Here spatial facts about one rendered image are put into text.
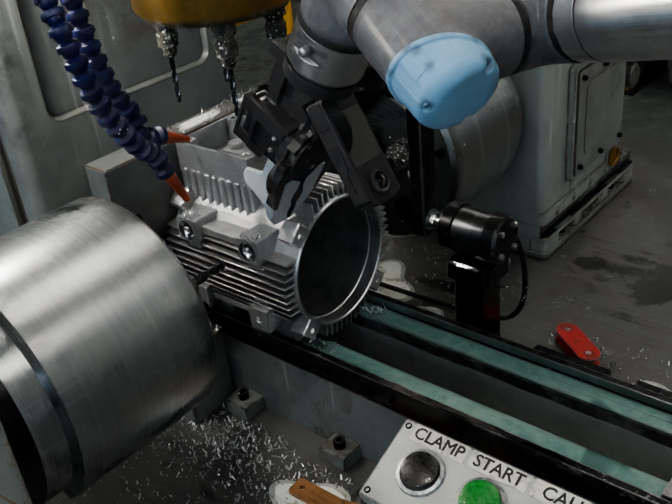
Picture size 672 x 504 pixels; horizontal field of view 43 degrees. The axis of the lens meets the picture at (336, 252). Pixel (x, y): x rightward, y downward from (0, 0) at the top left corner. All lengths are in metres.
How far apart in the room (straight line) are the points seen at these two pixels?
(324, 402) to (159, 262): 0.32
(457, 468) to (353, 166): 0.30
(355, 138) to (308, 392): 0.36
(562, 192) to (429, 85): 0.78
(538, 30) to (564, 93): 0.61
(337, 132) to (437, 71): 0.18
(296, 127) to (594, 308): 0.61
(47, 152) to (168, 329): 0.36
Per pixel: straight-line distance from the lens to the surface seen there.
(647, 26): 0.65
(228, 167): 0.98
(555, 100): 1.31
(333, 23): 0.74
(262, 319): 0.98
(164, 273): 0.81
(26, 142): 1.07
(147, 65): 1.16
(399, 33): 0.67
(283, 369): 1.05
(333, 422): 1.04
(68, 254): 0.80
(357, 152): 0.80
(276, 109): 0.84
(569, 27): 0.70
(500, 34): 0.70
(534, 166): 1.32
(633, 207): 1.56
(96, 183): 1.01
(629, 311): 1.28
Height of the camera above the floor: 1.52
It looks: 30 degrees down
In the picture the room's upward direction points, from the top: 6 degrees counter-clockwise
